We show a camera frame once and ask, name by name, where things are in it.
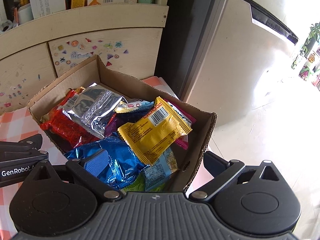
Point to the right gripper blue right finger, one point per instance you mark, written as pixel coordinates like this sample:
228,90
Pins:
214,164

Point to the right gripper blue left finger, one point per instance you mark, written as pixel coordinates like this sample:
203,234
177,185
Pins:
96,163

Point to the blue foil snack pack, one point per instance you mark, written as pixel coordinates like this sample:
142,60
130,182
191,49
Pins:
135,116
123,165

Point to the white pink America snack pack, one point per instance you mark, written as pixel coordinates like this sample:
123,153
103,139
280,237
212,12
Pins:
186,120

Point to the red snack pack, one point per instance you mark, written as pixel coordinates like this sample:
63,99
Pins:
66,133

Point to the green snack pack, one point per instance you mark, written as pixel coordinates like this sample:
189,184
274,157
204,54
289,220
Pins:
139,186

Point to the light blue snack pack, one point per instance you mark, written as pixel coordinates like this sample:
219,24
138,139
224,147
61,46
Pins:
157,174

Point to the purple snack pack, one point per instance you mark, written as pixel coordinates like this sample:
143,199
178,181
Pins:
113,124

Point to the silver foil snack pack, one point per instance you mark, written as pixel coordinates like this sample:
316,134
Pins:
93,108

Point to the white blue America snack pack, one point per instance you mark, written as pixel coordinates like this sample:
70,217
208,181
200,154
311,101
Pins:
133,106

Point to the croissant snack pack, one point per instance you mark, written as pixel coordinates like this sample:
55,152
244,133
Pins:
45,118

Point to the orange white checkered tablecloth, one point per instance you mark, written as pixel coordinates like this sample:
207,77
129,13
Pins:
67,202

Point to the beige cabinet with stickers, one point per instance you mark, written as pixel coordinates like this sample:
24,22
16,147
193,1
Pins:
125,36

